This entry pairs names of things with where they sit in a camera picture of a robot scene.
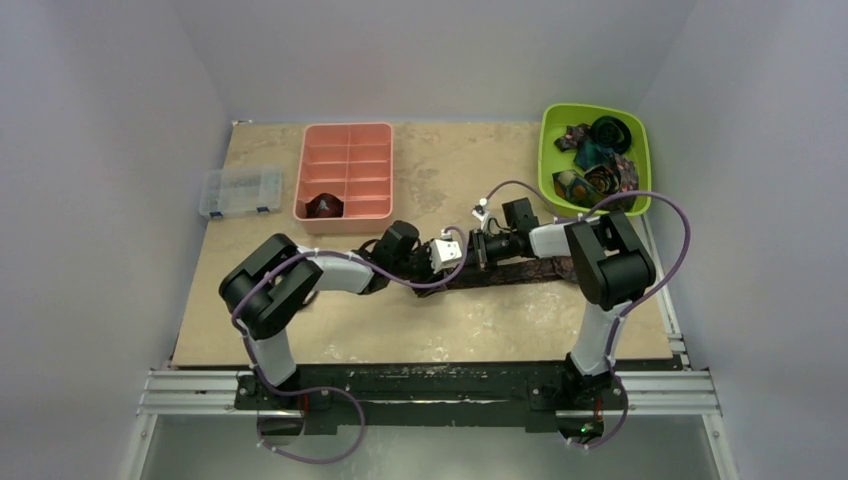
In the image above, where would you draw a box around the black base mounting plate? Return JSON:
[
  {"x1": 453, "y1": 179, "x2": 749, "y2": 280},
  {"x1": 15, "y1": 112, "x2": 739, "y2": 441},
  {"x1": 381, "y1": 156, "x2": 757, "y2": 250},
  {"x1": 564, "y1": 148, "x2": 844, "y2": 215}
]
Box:
[{"x1": 234, "y1": 360, "x2": 628, "y2": 442}]

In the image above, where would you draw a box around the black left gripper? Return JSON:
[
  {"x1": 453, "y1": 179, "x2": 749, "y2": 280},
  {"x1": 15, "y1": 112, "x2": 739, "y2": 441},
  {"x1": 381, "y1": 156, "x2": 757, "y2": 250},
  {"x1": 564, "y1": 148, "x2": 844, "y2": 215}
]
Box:
[{"x1": 390, "y1": 241, "x2": 447, "y2": 296}]

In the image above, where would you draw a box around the clear plastic organizer box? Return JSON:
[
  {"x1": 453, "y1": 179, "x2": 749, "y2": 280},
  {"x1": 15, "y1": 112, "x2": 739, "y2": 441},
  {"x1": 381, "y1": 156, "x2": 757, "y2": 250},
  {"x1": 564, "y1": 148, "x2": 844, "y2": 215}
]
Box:
[{"x1": 198, "y1": 165, "x2": 283, "y2": 219}]

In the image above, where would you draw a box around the dark green rolled tie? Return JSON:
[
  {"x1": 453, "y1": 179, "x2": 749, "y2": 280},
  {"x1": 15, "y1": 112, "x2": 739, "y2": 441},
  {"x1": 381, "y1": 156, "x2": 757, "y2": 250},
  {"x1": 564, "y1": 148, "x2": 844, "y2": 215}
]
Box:
[{"x1": 590, "y1": 115, "x2": 632, "y2": 154}]

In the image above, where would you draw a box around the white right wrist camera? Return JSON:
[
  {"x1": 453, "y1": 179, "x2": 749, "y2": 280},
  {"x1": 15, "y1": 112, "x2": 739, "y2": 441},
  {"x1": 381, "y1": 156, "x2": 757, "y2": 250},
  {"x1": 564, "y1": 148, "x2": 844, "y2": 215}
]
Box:
[{"x1": 471, "y1": 197, "x2": 492, "y2": 232}]

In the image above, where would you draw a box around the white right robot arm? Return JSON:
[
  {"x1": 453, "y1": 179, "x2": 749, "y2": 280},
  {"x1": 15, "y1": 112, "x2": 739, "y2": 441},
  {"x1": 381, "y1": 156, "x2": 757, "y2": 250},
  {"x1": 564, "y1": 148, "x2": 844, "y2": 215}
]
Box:
[{"x1": 465, "y1": 198, "x2": 656, "y2": 407}]

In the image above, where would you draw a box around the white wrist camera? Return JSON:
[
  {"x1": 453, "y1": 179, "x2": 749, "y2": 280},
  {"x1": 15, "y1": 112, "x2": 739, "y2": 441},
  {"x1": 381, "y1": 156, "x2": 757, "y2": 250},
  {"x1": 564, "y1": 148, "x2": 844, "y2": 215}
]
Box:
[
  {"x1": 429, "y1": 239, "x2": 464, "y2": 273},
  {"x1": 471, "y1": 197, "x2": 492, "y2": 232}
]

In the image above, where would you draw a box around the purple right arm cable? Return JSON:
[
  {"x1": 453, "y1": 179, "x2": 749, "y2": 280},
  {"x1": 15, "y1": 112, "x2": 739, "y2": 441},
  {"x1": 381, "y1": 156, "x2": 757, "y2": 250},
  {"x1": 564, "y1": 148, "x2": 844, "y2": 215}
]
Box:
[{"x1": 483, "y1": 180, "x2": 693, "y2": 452}]

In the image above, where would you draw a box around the colourful ties pile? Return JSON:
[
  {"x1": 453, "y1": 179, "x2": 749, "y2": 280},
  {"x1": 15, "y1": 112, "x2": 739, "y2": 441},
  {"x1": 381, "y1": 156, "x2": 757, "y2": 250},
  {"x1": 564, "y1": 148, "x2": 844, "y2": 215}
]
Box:
[{"x1": 552, "y1": 123, "x2": 640, "y2": 208}]

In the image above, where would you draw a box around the brown patterned necktie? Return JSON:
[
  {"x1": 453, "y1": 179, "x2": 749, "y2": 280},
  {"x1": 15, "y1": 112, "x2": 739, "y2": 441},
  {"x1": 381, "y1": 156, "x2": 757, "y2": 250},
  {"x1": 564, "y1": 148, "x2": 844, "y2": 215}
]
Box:
[{"x1": 413, "y1": 256, "x2": 578, "y2": 298}]

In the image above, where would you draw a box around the aluminium frame rail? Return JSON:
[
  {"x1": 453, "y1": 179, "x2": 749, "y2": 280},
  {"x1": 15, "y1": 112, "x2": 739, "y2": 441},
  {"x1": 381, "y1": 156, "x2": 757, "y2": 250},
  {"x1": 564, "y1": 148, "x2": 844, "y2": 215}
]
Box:
[{"x1": 125, "y1": 218, "x2": 740, "y2": 480}]

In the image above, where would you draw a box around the dark red rolled tie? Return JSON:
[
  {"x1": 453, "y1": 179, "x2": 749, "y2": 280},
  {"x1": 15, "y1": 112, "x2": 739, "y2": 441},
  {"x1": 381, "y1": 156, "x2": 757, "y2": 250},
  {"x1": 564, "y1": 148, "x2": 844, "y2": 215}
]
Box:
[{"x1": 305, "y1": 193, "x2": 344, "y2": 219}]

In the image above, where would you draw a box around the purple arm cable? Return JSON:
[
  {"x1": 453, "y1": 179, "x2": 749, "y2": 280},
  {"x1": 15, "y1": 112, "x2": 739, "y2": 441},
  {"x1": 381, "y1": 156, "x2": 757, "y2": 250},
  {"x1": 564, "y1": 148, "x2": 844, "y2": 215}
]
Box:
[
  {"x1": 483, "y1": 180, "x2": 693, "y2": 452},
  {"x1": 230, "y1": 225, "x2": 470, "y2": 463}
]

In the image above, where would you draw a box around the pink compartment tray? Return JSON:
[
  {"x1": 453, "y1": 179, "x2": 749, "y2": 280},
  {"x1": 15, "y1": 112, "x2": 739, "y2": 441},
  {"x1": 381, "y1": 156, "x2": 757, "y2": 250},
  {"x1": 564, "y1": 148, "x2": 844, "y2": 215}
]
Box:
[{"x1": 293, "y1": 122, "x2": 394, "y2": 235}]

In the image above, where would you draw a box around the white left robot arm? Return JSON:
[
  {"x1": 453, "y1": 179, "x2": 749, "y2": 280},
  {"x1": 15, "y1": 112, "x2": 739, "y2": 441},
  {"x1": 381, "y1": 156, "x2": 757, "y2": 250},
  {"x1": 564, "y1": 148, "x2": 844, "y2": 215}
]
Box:
[{"x1": 218, "y1": 221, "x2": 463, "y2": 409}]

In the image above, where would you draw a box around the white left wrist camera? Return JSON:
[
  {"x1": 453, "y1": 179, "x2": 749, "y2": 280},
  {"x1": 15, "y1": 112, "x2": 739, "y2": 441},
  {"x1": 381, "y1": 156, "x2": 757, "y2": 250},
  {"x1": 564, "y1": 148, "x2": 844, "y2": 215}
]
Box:
[{"x1": 429, "y1": 239, "x2": 464, "y2": 273}]

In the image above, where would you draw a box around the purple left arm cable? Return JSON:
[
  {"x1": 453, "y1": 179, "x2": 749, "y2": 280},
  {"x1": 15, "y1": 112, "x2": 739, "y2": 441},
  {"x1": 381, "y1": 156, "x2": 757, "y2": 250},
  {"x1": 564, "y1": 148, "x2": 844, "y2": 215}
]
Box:
[{"x1": 230, "y1": 225, "x2": 470, "y2": 463}]

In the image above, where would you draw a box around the green plastic bin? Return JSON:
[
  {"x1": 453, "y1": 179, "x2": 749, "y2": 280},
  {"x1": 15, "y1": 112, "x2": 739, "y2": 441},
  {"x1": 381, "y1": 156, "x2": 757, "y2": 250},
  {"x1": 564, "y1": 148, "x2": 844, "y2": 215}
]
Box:
[{"x1": 538, "y1": 103, "x2": 653, "y2": 216}]

